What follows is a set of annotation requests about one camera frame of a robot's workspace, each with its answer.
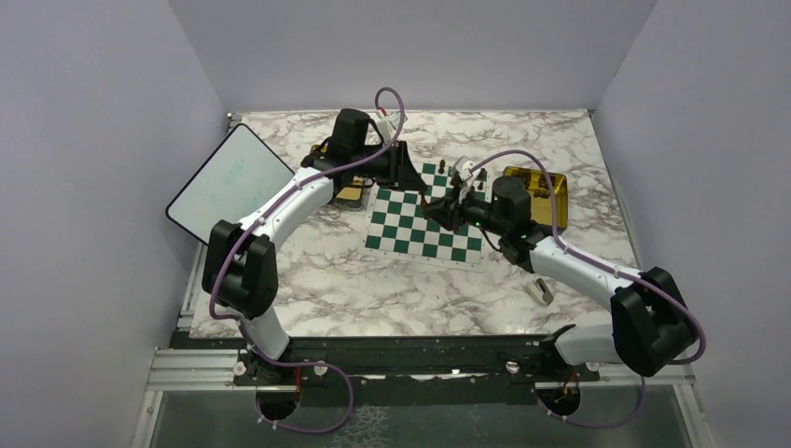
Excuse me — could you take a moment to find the small whiteboard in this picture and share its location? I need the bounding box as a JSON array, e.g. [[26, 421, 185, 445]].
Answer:
[[165, 123, 294, 245]]

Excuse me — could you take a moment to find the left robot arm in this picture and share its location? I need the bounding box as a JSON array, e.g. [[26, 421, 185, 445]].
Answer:
[[201, 108, 426, 384]]

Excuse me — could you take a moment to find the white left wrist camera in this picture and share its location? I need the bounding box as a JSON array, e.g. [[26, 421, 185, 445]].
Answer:
[[375, 117, 397, 143]]

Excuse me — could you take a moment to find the green white chess board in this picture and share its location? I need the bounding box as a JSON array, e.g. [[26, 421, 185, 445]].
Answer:
[[357, 187, 489, 273]]

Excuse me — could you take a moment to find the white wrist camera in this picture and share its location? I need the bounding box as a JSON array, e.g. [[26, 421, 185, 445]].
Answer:
[[449, 156, 475, 186], [375, 117, 397, 143]]

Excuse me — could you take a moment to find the gold tin with light pieces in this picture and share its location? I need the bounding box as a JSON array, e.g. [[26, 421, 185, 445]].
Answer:
[[304, 144, 373, 210]]

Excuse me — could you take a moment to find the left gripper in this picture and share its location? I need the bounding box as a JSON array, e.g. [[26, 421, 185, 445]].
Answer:
[[351, 139, 428, 191]]

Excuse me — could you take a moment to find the beige black small device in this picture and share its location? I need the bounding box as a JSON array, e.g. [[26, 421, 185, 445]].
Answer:
[[525, 278, 554, 307]]

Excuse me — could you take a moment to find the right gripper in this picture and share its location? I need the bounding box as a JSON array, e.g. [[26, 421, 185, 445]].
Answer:
[[423, 182, 508, 237]]

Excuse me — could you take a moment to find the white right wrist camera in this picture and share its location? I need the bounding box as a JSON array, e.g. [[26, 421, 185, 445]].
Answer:
[[449, 156, 475, 186]]

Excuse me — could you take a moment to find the black mounting rail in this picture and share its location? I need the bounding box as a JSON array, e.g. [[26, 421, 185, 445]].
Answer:
[[171, 332, 599, 407]]

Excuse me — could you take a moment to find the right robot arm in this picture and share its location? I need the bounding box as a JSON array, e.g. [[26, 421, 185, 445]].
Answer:
[[422, 176, 702, 380]]

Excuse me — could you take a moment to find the gold tin with dark pieces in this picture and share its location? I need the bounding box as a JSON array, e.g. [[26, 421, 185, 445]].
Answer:
[[503, 165, 568, 231]]

